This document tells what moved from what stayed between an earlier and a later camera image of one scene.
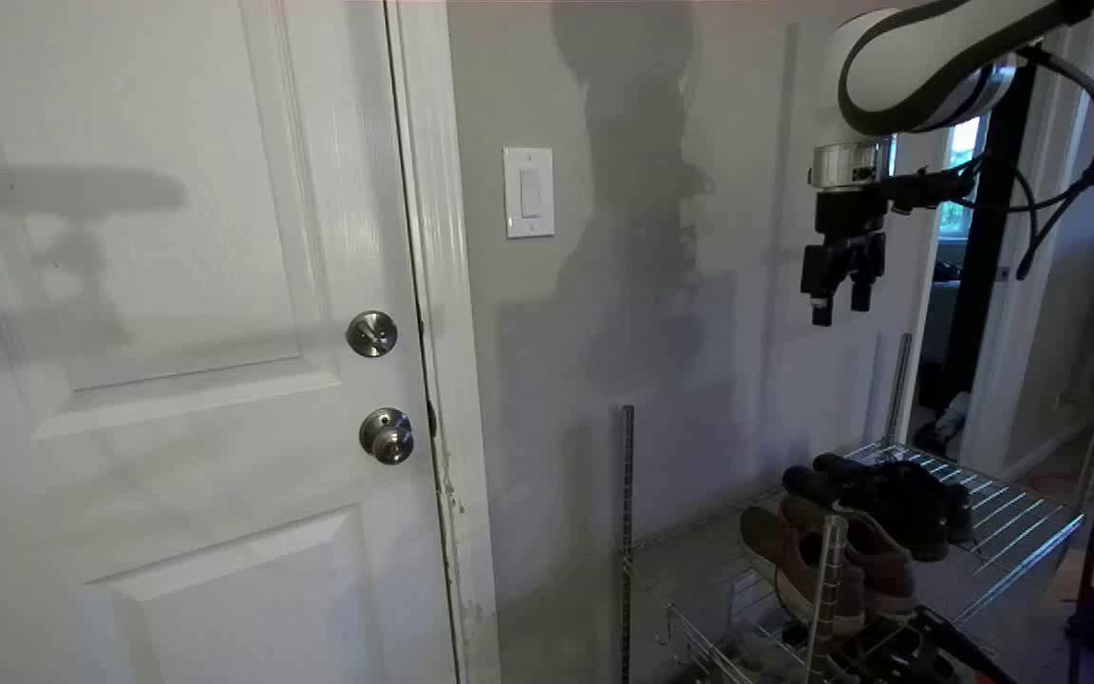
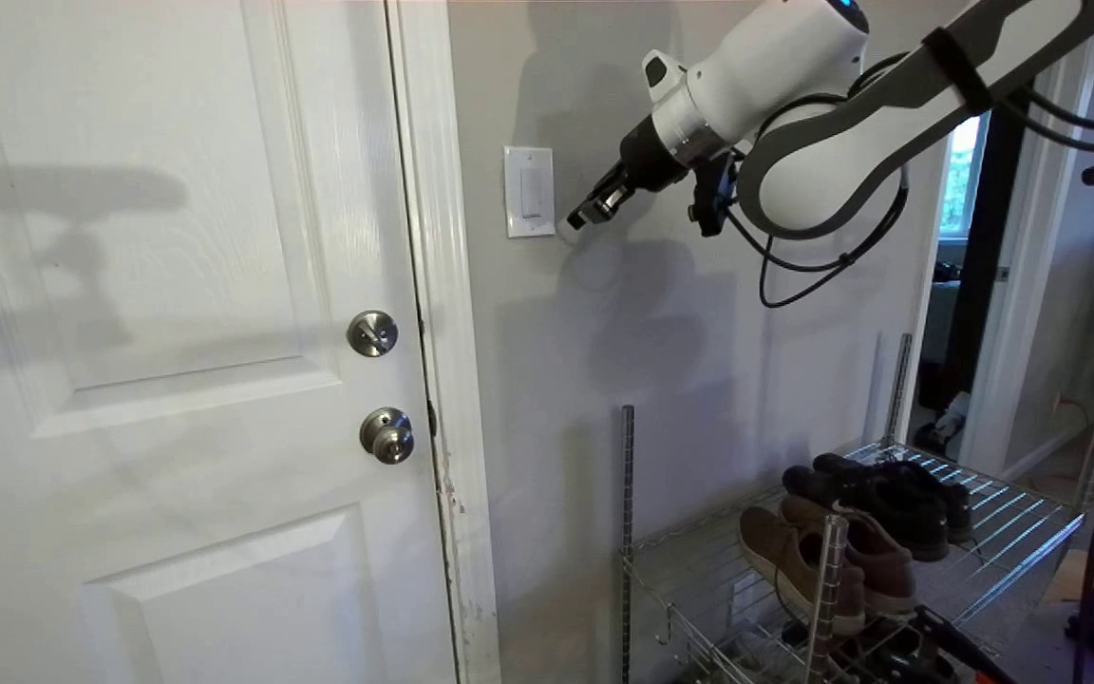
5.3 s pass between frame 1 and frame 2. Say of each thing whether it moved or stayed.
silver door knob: stayed
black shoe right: stayed
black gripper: moved
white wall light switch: stayed
